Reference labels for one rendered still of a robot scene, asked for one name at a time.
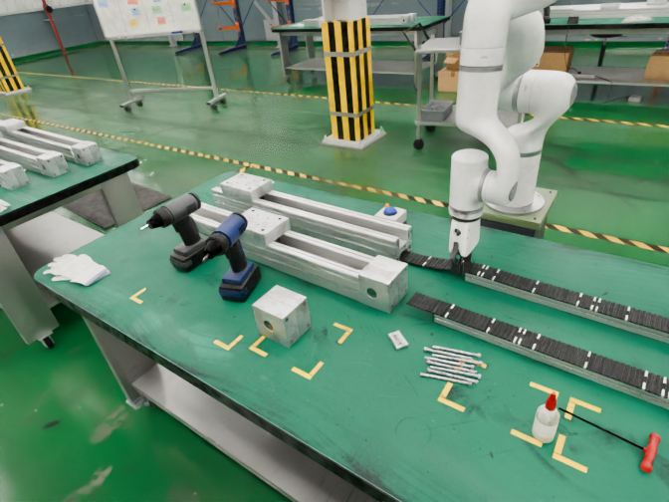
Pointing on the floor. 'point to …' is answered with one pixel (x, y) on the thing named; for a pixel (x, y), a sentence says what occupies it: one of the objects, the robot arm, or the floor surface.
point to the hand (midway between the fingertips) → (461, 263)
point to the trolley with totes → (446, 113)
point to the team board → (157, 10)
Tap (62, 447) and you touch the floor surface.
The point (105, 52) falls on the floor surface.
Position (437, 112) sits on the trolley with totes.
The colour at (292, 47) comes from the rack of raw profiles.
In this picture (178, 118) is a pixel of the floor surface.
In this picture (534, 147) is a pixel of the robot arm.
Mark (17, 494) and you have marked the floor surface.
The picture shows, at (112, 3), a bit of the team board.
